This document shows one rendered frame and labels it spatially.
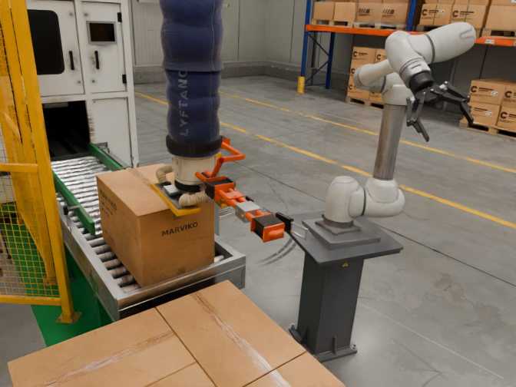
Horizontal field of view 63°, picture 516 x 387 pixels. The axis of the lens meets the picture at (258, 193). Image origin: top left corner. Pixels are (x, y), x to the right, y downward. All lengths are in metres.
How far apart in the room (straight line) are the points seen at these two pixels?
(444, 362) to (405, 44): 1.89
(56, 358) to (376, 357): 1.71
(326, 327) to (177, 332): 0.93
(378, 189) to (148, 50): 9.92
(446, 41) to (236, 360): 1.38
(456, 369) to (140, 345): 1.78
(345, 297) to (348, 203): 0.56
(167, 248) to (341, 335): 1.14
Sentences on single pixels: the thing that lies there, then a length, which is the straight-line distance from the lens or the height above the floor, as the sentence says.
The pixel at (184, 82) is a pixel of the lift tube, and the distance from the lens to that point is 1.62.
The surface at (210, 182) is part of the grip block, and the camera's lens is 1.61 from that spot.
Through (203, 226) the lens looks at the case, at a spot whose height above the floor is 0.81.
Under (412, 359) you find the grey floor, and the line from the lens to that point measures 2.77.
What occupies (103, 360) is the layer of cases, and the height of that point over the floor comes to 0.54.
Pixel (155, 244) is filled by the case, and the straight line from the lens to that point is 2.06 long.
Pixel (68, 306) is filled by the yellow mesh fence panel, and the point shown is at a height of 0.11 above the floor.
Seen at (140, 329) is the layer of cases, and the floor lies 0.54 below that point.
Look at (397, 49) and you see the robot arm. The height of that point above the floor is 1.71.
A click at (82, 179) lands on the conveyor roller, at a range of 3.56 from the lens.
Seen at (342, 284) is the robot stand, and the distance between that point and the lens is 2.36.
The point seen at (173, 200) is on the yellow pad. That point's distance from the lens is 1.76.
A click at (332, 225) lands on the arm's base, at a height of 0.82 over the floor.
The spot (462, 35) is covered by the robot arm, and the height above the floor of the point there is 1.77.
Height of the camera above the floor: 1.80
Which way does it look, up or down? 23 degrees down
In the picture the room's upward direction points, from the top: 3 degrees clockwise
